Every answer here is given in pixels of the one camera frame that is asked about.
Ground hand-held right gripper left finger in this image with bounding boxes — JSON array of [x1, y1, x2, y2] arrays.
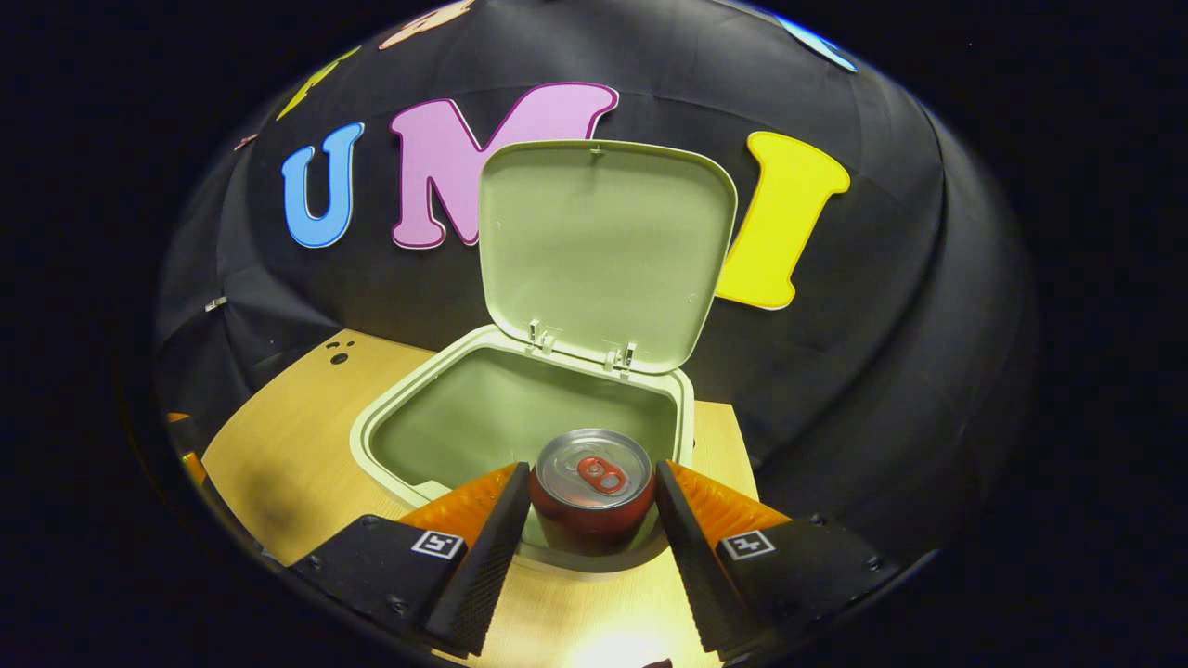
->
[[289, 461, 533, 658]]

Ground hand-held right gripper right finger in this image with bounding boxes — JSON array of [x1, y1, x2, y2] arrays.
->
[[653, 458, 902, 662]]

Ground red pop can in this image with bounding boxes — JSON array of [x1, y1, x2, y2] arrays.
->
[[529, 428, 656, 558]]

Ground green desktop garbage bin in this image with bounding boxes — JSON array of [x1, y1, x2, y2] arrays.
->
[[350, 139, 739, 572]]

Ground wooden desktop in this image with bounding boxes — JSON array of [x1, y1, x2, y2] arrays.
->
[[202, 329, 760, 668]]

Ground black backdrop cloth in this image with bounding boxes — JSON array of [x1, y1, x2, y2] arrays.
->
[[153, 0, 1036, 558]]

